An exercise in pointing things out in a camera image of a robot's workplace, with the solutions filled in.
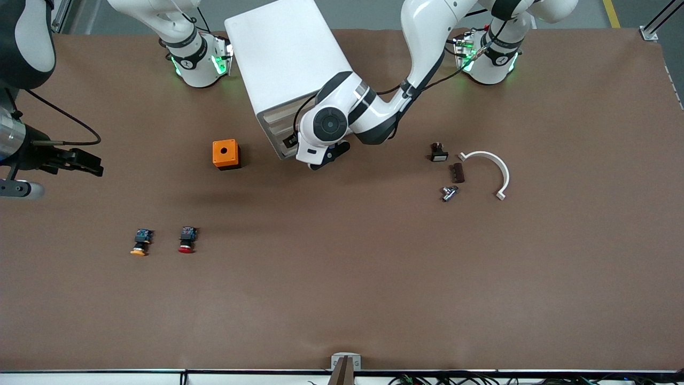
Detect red mushroom push button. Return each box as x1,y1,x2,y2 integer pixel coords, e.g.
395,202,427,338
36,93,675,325
178,226,199,254

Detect yellow mushroom push button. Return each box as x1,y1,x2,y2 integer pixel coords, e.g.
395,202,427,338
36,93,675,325
130,229,154,257

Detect white curved plastic piece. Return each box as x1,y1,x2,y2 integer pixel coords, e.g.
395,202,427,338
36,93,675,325
458,151,510,201

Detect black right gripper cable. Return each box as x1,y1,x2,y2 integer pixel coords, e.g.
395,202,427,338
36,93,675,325
11,88,102,147

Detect orange button enclosure box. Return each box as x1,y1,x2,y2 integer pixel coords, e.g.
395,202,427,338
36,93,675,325
212,138,242,171

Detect aluminium frame post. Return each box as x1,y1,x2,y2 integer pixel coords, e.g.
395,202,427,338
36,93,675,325
51,0,73,34
640,0,684,42

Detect grey table edge bracket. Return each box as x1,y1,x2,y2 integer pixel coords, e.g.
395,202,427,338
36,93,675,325
330,353,362,385

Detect tangled black cables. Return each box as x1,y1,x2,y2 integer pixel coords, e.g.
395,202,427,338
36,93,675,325
390,373,684,385

